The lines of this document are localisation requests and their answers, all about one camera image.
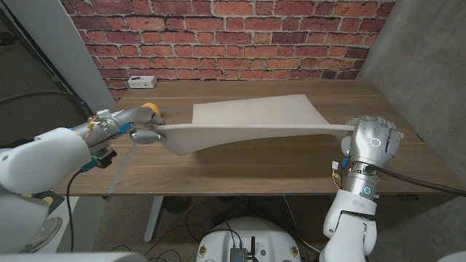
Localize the cream white cloth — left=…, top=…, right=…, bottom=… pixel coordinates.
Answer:
left=154, top=93, right=356, bottom=156

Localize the small grey computer box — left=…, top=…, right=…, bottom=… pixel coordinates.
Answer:
left=229, top=247, right=248, bottom=262

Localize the white floor cable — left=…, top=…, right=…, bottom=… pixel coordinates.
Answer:
left=283, top=195, right=325, bottom=258

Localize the white table leg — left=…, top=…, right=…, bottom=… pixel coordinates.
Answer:
left=143, top=196, right=165, bottom=243

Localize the black bag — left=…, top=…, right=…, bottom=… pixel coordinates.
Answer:
left=0, top=137, right=36, bottom=151

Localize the white sneaker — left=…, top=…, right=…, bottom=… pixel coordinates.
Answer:
left=21, top=217, right=63, bottom=254

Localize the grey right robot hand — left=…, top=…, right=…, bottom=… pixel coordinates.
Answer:
left=340, top=116, right=405, bottom=168

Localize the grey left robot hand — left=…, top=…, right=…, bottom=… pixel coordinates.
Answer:
left=72, top=106, right=167, bottom=146

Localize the black round floor grille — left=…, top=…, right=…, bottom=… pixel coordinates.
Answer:
left=162, top=196, right=190, bottom=215

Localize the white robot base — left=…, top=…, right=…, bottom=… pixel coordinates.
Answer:
left=195, top=217, right=302, bottom=262

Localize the yellow toy pineapple fruit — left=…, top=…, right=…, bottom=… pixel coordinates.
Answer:
left=141, top=102, right=162, bottom=116

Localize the white power strip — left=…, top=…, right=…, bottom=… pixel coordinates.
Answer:
left=127, top=75, right=158, bottom=90

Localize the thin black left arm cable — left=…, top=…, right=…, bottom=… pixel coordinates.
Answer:
left=65, top=170, right=82, bottom=253

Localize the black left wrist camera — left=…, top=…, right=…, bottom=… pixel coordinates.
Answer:
left=79, top=148, right=118, bottom=174

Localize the grey tape strip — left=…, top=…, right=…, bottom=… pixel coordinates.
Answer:
left=108, top=143, right=138, bottom=194

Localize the red brick printed backdrop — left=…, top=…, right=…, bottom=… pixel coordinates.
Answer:
left=60, top=0, right=398, bottom=101

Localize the yellow black foot pedal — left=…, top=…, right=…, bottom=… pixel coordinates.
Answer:
left=34, top=189, right=66, bottom=214

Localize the white pillar panel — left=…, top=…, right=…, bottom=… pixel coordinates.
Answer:
left=3, top=0, right=117, bottom=116

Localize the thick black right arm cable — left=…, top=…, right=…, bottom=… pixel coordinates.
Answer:
left=366, top=165, right=466, bottom=197

